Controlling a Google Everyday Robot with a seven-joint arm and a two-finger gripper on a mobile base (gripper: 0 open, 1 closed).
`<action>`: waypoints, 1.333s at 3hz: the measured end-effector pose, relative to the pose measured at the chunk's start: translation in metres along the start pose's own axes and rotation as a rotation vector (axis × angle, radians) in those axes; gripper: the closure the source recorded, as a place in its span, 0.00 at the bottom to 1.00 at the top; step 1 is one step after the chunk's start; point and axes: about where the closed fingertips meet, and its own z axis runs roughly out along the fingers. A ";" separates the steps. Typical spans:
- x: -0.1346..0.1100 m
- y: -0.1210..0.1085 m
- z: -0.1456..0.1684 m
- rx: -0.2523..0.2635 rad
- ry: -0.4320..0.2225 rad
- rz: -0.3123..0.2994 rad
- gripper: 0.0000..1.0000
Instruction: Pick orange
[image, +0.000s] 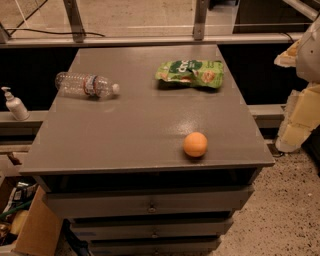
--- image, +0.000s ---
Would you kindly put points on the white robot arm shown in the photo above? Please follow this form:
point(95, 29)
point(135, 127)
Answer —
point(308, 54)

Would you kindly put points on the white pump dispenser bottle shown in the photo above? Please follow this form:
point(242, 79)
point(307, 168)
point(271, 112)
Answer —
point(15, 105)

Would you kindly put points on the cardboard box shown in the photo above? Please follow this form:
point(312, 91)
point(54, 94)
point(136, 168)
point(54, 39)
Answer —
point(28, 226)

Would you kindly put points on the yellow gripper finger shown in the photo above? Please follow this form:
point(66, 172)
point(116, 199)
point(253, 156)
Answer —
point(301, 117)
point(288, 57)

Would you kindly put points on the orange fruit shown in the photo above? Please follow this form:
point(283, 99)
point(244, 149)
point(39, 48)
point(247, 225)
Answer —
point(195, 144)

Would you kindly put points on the grey drawer cabinet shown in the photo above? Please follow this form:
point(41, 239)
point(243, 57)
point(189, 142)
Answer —
point(117, 171)

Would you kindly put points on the clear plastic water bottle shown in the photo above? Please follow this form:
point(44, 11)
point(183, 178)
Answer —
point(90, 85)

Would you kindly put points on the metal rail frame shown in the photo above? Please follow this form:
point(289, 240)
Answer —
point(88, 23)

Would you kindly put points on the green snack bag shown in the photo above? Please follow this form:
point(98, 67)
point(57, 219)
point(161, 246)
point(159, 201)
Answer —
point(195, 73)

